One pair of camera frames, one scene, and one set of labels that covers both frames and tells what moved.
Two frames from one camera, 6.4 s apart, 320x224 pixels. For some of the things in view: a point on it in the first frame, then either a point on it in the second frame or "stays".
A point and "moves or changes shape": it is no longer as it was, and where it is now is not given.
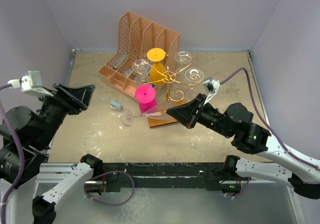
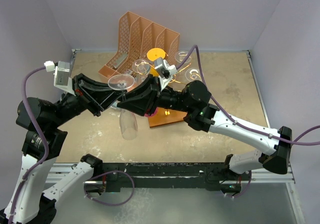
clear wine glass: (158, 112) moves or changes shape
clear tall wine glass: (141, 67) stays
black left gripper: (75, 99) → (94, 95)
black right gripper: (185, 113) → (144, 98)
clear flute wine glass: (193, 75) stays
